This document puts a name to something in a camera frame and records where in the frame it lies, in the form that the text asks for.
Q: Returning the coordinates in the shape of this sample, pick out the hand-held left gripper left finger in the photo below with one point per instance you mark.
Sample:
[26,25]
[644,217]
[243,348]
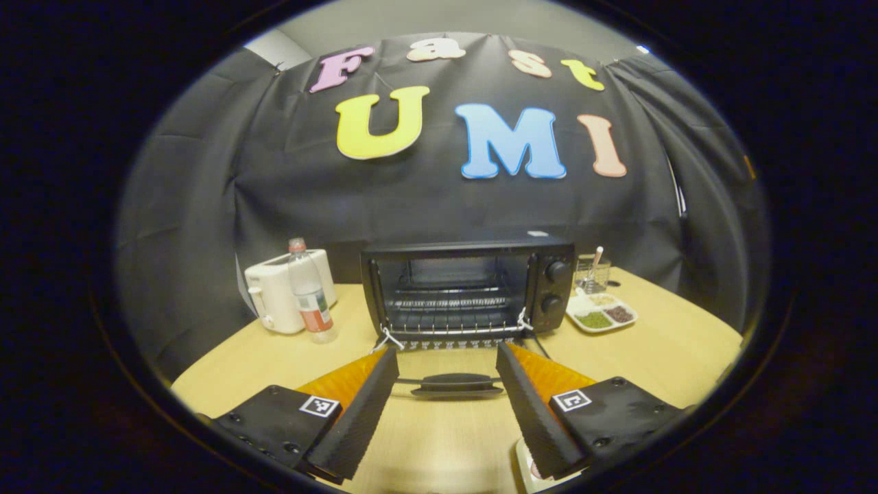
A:
[363,412]

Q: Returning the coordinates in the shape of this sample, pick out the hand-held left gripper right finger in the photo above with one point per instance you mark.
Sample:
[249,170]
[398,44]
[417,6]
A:
[531,412]

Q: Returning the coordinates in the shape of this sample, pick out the cream square plate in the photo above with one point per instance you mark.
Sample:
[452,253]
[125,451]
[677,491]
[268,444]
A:
[525,466]

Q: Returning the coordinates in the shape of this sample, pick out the black electric oven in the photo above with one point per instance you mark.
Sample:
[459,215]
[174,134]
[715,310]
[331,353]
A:
[555,288]

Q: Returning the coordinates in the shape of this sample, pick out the clear plastic bottle red label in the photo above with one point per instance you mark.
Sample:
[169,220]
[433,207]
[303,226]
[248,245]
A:
[313,309]

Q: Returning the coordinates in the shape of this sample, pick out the white divided plate with beans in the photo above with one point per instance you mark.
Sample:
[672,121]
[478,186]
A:
[603,317]

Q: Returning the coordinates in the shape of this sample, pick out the white toaster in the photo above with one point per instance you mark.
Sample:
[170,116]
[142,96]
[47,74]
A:
[274,295]

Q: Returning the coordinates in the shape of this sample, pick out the black backdrop cloth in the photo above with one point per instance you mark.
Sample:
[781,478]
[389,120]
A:
[411,206]

